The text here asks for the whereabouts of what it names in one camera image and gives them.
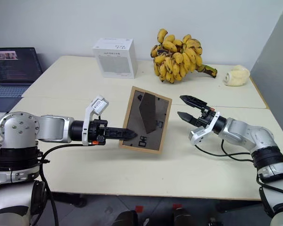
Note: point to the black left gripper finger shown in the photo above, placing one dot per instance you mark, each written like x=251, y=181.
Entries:
x=113, y=137
x=118, y=132

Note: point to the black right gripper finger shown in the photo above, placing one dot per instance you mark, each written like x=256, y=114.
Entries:
x=194, y=102
x=187, y=117

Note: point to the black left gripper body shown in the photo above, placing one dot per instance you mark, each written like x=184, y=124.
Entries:
x=96, y=128

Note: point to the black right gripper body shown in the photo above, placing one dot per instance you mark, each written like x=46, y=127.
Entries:
x=204, y=118

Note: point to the wooden picture frame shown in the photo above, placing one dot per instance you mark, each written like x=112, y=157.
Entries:
x=155, y=139

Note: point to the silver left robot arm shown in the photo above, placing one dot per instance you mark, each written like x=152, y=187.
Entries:
x=49, y=128

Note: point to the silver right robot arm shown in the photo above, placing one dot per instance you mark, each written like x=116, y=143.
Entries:
x=247, y=135

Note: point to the yellow banana bunch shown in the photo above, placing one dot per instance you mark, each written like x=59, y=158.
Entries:
x=177, y=60

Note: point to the cream rounded lumpy object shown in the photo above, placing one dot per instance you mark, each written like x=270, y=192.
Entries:
x=237, y=76

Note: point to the white cardboard box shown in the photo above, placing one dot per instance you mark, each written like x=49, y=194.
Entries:
x=115, y=62

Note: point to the dark rounded shape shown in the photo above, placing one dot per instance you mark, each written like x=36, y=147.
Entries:
x=126, y=219
x=181, y=217

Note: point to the dark open laptop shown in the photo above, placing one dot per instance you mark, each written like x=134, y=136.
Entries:
x=11, y=68

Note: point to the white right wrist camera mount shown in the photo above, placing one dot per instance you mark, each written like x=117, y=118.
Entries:
x=199, y=136

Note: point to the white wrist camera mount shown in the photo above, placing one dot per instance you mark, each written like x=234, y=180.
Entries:
x=199, y=136
x=99, y=104

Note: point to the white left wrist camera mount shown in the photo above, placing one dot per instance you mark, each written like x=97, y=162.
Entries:
x=99, y=104

